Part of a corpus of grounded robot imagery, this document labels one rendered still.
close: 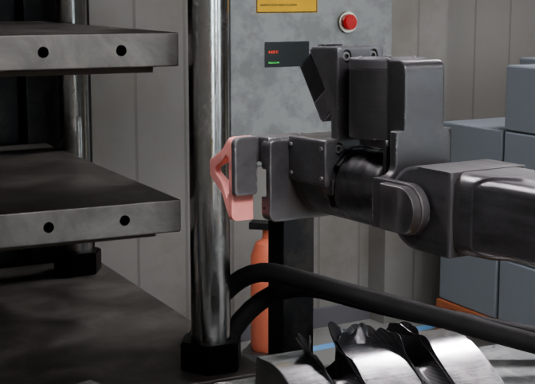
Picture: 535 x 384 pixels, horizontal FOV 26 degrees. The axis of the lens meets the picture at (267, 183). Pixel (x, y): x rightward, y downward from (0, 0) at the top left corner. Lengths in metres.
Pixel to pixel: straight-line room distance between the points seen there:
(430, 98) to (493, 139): 3.54
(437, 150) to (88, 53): 0.92
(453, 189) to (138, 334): 1.25
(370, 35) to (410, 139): 1.13
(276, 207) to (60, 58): 0.80
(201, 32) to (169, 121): 2.60
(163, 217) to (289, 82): 0.31
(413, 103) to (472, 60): 4.26
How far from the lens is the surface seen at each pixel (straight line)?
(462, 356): 1.41
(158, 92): 4.24
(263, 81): 1.86
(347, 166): 0.87
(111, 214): 1.72
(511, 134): 4.28
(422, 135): 0.83
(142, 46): 1.71
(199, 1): 1.68
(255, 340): 4.30
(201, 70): 1.68
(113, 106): 4.17
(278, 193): 0.92
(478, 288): 4.52
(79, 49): 1.68
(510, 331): 1.73
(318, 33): 1.90
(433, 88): 0.83
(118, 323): 2.03
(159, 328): 1.99
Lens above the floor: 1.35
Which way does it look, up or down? 9 degrees down
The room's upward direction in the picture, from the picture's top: straight up
